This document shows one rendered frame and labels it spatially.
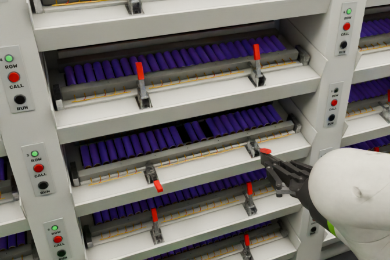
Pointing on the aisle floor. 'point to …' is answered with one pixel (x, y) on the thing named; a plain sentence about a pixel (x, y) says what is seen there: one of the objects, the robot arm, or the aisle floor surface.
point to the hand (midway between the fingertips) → (270, 162)
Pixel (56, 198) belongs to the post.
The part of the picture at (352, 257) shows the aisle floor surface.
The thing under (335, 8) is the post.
